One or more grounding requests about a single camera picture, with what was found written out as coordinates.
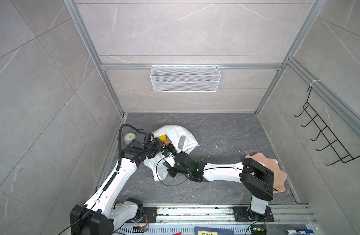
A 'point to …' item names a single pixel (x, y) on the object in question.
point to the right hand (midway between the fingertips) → (163, 162)
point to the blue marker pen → (299, 231)
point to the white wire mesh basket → (185, 79)
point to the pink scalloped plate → (280, 176)
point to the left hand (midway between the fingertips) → (164, 141)
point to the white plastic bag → (175, 138)
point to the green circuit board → (258, 229)
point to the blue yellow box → (211, 230)
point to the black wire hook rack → (326, 132)
